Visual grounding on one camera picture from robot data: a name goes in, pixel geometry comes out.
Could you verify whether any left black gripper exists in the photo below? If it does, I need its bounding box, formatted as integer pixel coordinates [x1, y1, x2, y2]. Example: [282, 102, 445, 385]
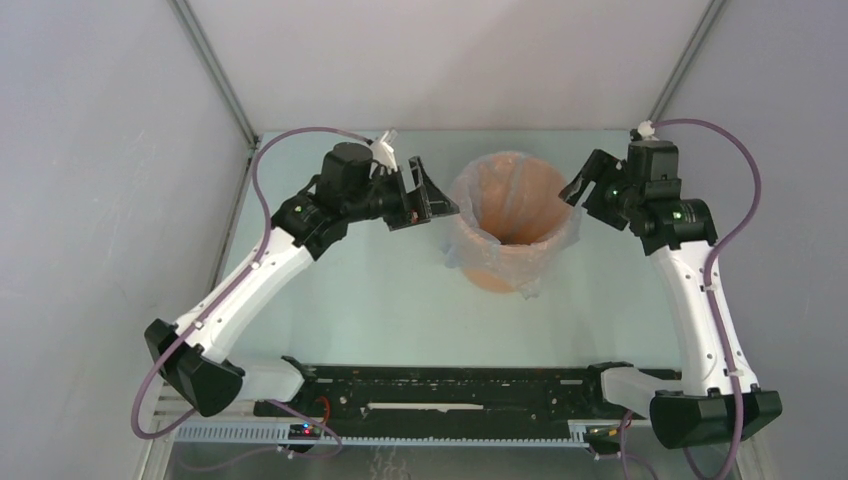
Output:
[345, 157, 459, 232]

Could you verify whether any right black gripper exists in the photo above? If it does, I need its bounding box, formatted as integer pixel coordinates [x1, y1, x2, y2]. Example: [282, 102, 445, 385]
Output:
[560, 148, 643, 232]

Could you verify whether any orange trash bin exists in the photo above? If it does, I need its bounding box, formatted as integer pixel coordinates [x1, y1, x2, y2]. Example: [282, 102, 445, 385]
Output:
[457, 150, 575, 295]

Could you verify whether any blue plastic trash bag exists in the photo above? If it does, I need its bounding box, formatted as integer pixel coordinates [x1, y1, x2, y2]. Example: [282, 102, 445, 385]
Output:
[442, 152, 584, 301]

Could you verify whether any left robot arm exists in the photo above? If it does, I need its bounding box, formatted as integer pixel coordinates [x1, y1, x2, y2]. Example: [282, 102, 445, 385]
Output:
[144, 142, 459, 417]

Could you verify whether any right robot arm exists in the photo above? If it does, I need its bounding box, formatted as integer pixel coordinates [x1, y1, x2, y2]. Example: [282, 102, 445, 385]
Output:
[560, 140, 783, 449]

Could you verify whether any right circuit board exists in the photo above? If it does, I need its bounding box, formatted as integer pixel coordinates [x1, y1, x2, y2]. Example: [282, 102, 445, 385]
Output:
[583, 425, 621, 443]

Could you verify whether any circuit board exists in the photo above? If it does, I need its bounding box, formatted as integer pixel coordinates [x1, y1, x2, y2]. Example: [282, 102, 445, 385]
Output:
[583, 425, 621, 443]
[287, 423, 323, 441]

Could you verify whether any left circuit board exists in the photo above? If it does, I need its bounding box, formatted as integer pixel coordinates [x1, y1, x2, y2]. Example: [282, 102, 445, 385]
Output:
[287, 423, 323, 441]

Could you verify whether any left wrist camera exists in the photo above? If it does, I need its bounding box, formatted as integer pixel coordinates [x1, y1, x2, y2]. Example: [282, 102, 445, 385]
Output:
[370, 129, 399, 173]

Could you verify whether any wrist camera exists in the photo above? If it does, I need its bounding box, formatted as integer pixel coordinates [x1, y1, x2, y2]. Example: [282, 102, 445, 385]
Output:
[370, 129, 399, 173]
[629, 120, 658, 143]

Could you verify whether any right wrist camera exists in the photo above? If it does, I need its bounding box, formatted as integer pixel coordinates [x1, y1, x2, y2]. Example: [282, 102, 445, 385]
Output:
[629, 120, 658, 143]

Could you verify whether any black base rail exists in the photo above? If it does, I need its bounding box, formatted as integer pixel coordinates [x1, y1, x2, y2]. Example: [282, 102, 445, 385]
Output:
[288, 365, 625, 439]

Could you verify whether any right aluminium frame post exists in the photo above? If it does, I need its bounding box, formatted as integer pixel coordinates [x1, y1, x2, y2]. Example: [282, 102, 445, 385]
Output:
[647, 0, 729, 121]

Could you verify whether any aluminium frame post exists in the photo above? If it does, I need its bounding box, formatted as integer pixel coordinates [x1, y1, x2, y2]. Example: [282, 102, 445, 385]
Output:
[647, 0, 729, 121]
[168, 0, 259, 147]

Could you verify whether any white slotted cable duct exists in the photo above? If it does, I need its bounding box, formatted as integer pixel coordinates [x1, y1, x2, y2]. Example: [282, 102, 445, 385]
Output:
[174, 421, 589, 448]

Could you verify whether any left aluminium frame post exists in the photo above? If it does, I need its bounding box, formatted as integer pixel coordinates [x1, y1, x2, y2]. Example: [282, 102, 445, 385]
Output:
[168, 0, 259, 147]

